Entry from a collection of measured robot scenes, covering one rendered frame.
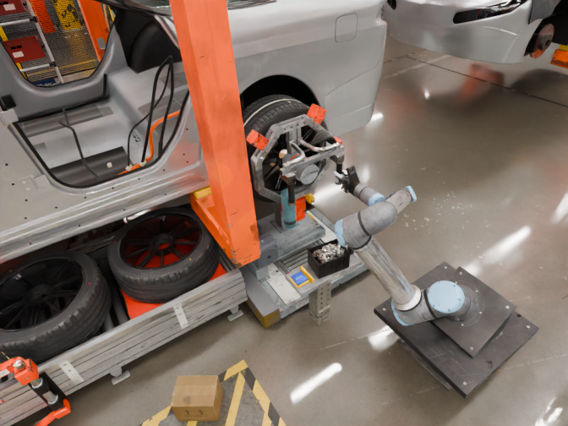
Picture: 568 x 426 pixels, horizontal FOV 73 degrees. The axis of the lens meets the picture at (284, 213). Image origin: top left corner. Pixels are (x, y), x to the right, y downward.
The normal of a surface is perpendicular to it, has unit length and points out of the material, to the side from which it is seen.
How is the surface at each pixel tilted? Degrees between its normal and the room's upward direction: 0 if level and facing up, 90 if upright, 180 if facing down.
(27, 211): 92
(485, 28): 89
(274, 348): 0
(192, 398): 0
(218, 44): 90
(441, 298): 39
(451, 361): 0
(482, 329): 43
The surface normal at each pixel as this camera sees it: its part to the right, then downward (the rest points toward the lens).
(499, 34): -0.21, 0.64
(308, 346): -0.06, -0.77
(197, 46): 0.54, 0.51
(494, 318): -0.61, -0.30
